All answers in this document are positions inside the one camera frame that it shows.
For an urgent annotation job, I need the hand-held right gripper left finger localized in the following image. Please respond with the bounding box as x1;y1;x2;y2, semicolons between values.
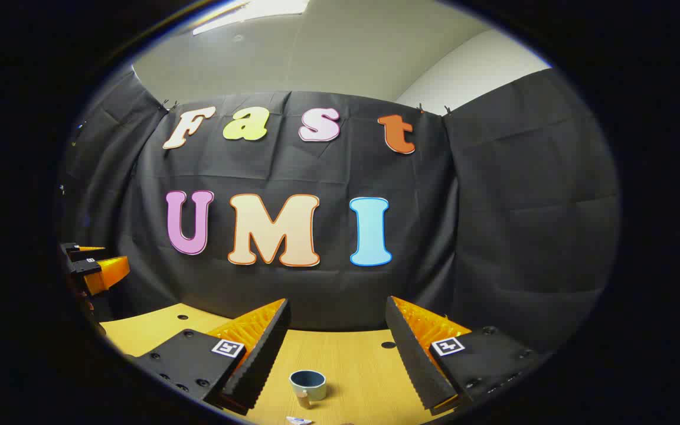
129;298;292;416

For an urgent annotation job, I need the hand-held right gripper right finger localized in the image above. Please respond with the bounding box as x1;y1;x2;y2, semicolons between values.
385;296;544;414

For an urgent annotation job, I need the pale green cup wooden handle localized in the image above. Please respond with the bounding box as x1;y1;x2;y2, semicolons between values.
289;370;328;409

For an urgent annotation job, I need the wooden desktop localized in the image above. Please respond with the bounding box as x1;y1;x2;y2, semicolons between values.
99;303;470;425

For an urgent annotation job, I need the ceiling light panel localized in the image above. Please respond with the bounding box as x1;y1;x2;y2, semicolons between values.
191;0;311;36

